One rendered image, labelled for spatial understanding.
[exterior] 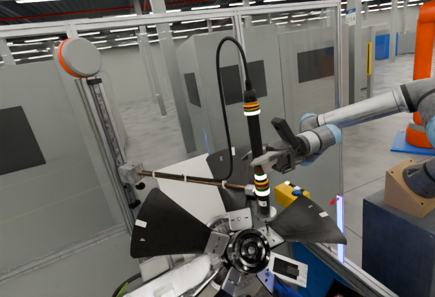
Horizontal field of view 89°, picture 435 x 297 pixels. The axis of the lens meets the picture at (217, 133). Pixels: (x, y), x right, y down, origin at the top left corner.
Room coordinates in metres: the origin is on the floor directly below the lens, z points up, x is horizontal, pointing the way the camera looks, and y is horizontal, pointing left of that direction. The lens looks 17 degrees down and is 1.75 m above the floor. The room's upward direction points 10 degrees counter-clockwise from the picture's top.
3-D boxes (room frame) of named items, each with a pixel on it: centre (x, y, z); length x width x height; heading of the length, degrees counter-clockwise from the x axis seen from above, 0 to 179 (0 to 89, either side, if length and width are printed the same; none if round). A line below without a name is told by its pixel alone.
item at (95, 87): (0.97, 0.46, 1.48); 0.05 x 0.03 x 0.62; 147
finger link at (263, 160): (0.59, -0.12, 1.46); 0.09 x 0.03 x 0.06; 122
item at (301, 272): (0.66, -0.14, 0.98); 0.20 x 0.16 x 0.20; 22
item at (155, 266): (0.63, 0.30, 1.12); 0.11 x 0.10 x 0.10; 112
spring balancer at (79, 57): (1.00, 0.50, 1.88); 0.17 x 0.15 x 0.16; 112
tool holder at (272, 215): (0.61, -0.10, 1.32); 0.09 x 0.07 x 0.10; 57
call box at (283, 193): (1.02, -0.33, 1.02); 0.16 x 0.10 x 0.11; 22
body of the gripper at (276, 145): (0.65, -0.21, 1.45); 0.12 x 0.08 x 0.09; 112
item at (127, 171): (0.95, 0.42, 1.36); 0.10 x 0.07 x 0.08; 57
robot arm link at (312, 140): (0.69, -0.28, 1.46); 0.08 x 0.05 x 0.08; 22
